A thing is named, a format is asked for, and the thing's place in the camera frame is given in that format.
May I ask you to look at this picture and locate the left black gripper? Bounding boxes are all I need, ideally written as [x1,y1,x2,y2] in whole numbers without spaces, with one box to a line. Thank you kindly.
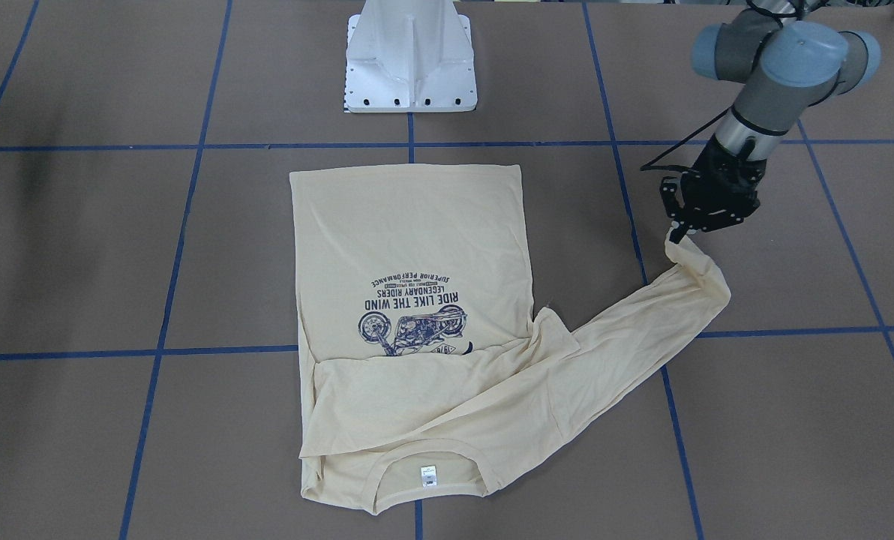
[659,137,764,242]

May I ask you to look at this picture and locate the cream long-sleeve printed shirt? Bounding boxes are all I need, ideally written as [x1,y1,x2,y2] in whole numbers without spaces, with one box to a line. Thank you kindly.
[289,164,731,515]

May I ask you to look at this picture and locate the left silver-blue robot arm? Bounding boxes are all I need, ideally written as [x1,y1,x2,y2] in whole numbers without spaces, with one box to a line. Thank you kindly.
[659,1,882,244]

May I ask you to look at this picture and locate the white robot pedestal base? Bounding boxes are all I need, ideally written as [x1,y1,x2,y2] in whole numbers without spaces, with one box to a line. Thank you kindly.
[343,1,479,113]

